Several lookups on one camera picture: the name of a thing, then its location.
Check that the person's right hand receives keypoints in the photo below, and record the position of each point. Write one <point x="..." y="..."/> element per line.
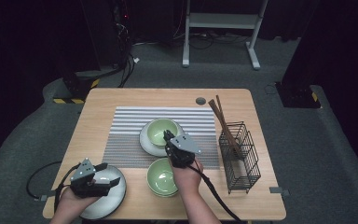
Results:
<point x="188" y="182"/>

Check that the person's left hand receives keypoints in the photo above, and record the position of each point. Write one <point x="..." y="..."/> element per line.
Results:
<point x="71" y="208"/>

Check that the dark equipment rack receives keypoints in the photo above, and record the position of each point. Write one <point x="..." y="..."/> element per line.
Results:
<point x="121" y="31"/>

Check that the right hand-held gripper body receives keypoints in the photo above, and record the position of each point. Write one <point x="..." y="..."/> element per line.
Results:
<point x="183" y="149"/>

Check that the black base yellow striped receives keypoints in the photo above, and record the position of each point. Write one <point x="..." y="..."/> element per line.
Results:
<point x="298" y="96"/>
<point x="77" y="88"/>

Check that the white metal stand frame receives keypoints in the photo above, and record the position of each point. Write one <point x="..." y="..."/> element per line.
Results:
<point x="223" y="21"/>

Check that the round floor cover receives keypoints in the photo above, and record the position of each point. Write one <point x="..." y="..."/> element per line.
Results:
<point x="270" y="90"/>

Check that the white plate black rim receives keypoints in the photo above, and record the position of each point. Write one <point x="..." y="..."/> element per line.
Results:
<point x="112" y="202"/>
<point x="147" y="146"/>

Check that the grey tape strip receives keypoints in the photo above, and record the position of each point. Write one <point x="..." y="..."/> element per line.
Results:
<point x="278" y="190"/>
<point x="48" y="196"/>

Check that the grey round table grommet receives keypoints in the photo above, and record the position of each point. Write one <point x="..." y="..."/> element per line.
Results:
<point x="200" y="101"/>

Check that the striped grey placemat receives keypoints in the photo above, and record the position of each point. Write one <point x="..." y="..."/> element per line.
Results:
<point x="130" y="133"/>

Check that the green ceramic bowl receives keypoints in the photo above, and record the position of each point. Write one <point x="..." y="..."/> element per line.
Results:
<point x="158" y="177"/>
<point x="155" y="130"/>
<point x="161" y="195"/>

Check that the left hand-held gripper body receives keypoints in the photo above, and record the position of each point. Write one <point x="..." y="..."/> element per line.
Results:
<point x="84" y="183"/>

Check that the dark curtain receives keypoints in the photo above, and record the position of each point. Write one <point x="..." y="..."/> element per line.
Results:
<point x="28" y="62"/>
<point x="338" y="62"/>

